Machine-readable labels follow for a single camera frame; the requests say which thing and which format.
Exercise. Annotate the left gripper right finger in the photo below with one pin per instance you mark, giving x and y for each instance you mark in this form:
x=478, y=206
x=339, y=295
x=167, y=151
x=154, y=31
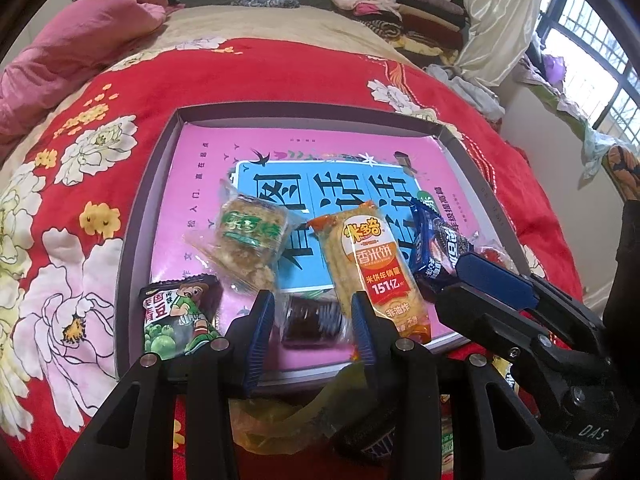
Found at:
x=495, y=435

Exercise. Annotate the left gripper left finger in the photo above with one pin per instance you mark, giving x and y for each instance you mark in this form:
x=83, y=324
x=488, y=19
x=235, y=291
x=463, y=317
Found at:
x=131, y=435

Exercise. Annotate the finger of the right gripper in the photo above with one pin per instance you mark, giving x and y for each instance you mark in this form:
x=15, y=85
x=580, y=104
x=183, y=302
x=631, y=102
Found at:
x=510, y=329
x=561, y=313

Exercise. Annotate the blue Oreo pack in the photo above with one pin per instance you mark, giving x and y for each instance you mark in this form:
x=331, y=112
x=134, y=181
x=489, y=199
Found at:
x=436, y=248

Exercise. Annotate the small dark chocolate pack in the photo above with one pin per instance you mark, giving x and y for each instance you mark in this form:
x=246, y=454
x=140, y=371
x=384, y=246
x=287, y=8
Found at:
x=309, y=323

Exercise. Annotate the orange rice cracker pack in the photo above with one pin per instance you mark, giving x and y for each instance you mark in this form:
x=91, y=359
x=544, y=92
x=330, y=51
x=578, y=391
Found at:
x=362, y=255

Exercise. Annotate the green pea snack pack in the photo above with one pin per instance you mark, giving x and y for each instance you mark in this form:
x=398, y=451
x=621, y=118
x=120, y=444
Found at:
x=179, y=315

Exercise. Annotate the green pale pastry pack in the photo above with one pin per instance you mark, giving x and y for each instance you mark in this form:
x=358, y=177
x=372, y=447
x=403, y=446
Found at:
x=273, y=426

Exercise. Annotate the clear crispy cake pack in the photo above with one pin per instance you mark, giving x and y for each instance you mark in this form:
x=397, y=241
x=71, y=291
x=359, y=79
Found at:
x=247, y=240

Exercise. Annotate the clear walnut date pack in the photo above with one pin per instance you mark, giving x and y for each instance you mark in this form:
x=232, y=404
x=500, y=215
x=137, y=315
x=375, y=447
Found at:
x=492, y=251

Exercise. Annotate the grey clothes pile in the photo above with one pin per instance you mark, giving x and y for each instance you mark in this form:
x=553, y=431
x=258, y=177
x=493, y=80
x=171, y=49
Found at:
x=485, y=101

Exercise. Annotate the dark shallow box tray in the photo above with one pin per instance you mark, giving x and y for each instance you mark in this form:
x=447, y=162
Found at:
x=135, y=264

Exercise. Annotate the clothes on window sill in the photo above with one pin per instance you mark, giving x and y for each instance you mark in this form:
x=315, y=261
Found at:
x=602, y=109

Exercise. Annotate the window with bars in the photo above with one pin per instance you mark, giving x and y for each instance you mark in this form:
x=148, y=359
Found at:
x=577, y=20

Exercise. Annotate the pink Chinese workbook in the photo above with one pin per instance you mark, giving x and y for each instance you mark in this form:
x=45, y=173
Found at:
x=312, y=172

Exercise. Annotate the red floral blanket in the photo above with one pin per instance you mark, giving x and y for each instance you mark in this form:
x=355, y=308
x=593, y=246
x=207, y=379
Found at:
x=97, y=202

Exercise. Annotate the folded clothes stack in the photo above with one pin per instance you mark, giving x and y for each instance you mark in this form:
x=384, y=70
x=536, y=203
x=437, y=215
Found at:
x=426, y=31

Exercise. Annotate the cream satin curtain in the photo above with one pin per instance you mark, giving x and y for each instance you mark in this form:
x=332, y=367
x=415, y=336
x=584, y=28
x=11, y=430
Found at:
x=499, y=34

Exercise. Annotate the patterned small pillow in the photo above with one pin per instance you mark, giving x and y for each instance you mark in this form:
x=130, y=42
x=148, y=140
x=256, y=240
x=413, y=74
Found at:
x=278, y=4

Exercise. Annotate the pink quilt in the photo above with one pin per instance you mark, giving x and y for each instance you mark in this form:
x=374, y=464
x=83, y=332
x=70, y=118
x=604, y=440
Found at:
x=78, y=43

